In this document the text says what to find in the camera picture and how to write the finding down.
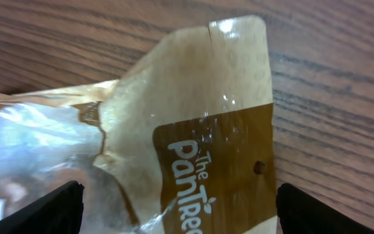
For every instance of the brown snack packet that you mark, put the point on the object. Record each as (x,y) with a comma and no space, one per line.
(183,143)

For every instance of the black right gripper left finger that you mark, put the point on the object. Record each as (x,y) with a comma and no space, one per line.
(58,212)

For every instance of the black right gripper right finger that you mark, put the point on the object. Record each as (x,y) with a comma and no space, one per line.
(300,213)

